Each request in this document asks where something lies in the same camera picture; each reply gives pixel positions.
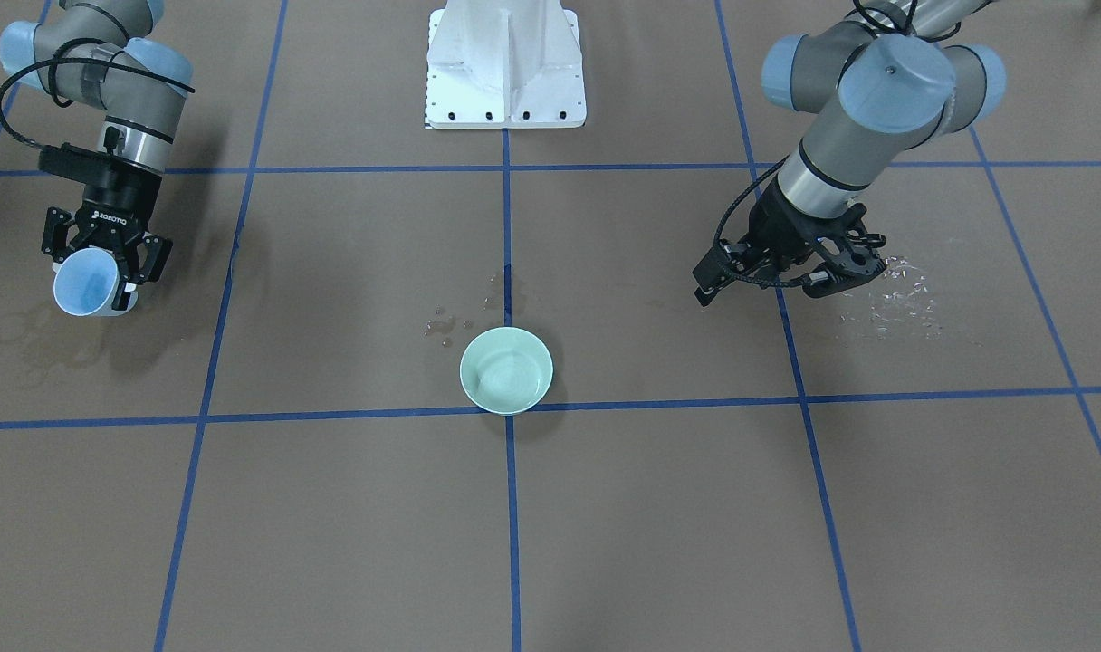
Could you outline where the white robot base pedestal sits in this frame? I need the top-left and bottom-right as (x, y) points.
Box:
(424, 1), (588, 129)

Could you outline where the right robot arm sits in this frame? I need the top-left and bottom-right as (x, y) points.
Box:
(0, 1), (194, 308)

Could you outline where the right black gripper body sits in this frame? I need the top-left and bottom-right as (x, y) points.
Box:
(72, 162), (162, 251)

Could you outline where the mint green ceramic bowl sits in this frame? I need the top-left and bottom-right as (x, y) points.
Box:
(459, 327), (555, 416)

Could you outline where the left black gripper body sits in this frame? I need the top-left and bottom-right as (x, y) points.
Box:
(750, 188), (864, 271)

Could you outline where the light blue plastic cup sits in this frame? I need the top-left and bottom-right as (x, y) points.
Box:
(53, 247), (139, 317)

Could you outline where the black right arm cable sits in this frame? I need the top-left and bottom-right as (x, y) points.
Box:
(0, 36), (196, 155)

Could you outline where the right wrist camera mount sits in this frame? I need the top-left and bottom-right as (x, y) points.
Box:
(39, 143), (110, 186)

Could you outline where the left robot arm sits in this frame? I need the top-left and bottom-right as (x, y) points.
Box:
(693, 1), (1007, 306)

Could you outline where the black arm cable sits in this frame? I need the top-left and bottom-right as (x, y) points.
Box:
(0, 36), (196, 155)
(712, 163), (868, 291)

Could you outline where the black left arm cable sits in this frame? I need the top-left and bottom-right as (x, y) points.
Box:
(712, 163), (868, 291)

